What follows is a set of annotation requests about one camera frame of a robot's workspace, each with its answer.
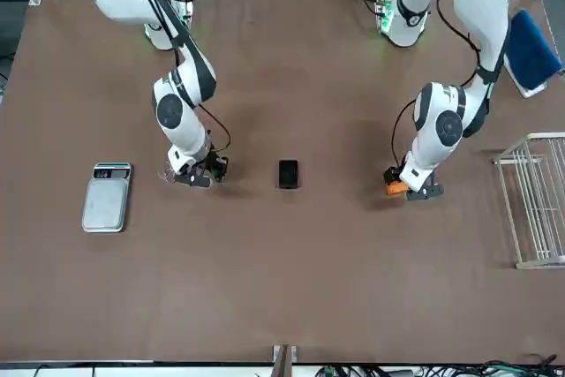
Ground black button box base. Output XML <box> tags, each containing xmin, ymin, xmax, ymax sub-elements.
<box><xmin>277</xmin><ymin>159</ymin><xmax>301</xmax><ymax>191</ymax></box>

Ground white electronic scale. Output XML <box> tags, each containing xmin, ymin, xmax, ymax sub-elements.
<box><xmin>80</xmin><ymin>162</ymin><xmax>132</xmax><ymax>234</ymax></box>

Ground tangled black cable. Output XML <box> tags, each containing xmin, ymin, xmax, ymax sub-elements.
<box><xmin>308</xmin><ymin>352</ymin><xmax>565</xmax><ymax>377</ymax></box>

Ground white wire basket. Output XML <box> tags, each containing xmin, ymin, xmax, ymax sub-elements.
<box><xmin>493</xmin><ymin>132</ymin><xmax>565</xmax><ymax>270</ymax></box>

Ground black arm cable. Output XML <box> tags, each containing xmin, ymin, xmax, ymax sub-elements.
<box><xmin>125</xmin><ymin>0</ymin><xmax>233</xmax><ymax>162</ymax></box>
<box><xmin>390</xmin><ymin>0</ymin><xmax>492</xmax><ymax>175</ymax></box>

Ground white tray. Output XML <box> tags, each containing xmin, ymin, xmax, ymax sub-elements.
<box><xmin>502</xmin><ymin>52</ymin><xmax>551</xmax><ymax>100</ymax></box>

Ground blue cloth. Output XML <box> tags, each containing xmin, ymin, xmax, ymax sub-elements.
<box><xmin>502</xmin><ymin>9</ymin><xmax>565</xmax><ymax>91</ymax></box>

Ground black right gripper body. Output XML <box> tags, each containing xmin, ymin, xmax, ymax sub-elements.
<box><xmin>193</xmin><ymin>152</ymin><xmax>217</xmax><ymax>184</ymax></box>

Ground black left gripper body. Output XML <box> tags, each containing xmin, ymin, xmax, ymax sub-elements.
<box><xmin>383</xmin><ymin>164</ymin><xmax>406</xmax><ymax>185</ymax></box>

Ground clear measuring cup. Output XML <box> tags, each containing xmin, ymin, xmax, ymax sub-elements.
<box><xmin>157</xmin><ymin>161</ymin><xmax>178</xmax><ymax>184</ymax></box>

